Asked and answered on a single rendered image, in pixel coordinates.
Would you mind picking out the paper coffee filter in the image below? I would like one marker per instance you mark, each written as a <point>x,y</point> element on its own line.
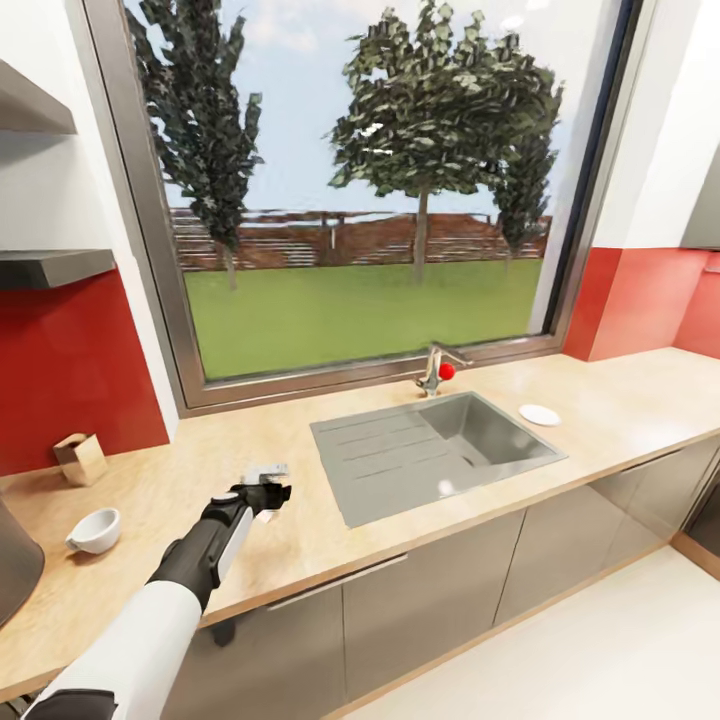
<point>265,515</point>

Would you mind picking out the drop in sink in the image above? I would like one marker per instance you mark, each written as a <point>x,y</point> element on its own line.
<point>389,461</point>

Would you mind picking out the fixed window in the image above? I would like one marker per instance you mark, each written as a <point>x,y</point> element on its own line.
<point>315,190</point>

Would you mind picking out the saucer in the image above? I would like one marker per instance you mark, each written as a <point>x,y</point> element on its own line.
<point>540,415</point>

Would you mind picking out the water glass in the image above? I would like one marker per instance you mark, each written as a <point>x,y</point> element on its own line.
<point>81,459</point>

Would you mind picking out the coffee cup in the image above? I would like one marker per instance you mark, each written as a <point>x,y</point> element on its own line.
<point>97,532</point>

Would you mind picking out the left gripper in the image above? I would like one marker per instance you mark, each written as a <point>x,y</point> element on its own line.
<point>270,495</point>

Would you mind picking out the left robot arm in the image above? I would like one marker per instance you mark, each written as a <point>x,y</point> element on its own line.
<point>128,672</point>

